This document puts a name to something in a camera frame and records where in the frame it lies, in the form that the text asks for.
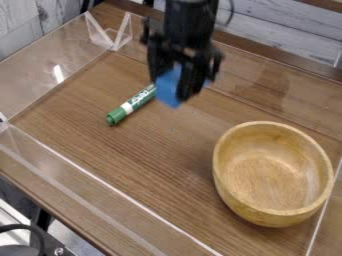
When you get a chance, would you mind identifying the blue foam block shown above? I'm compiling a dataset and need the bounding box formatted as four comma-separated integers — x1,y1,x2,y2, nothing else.
153,63,211,108

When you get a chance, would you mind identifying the light wooden bowl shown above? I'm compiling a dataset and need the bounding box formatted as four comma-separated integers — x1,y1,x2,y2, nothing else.
212,121,333,228

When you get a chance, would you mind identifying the green dry erase marker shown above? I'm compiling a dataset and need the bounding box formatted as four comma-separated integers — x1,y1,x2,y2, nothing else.
105,84,156,126

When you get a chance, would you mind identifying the clear acrylic tray wall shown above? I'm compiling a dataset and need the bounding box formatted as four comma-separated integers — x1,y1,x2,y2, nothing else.
0,5,342,256

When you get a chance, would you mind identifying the black cable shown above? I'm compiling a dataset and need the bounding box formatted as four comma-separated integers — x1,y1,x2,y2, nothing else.
0,225,46,256

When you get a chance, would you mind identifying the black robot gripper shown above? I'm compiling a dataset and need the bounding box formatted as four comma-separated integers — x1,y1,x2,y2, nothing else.
140,0,223,101

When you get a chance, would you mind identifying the black metal table frame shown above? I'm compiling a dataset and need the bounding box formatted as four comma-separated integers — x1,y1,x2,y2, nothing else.
0,178,69,256

